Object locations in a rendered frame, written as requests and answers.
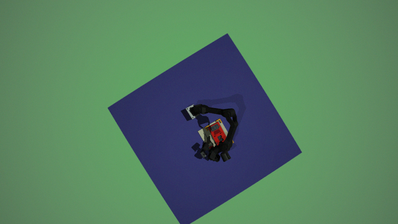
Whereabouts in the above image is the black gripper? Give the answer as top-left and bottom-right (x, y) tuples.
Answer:
(201, 142), (221, 162)

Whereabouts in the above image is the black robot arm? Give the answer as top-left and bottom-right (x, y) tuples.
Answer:
(189, 104), (238, 162)

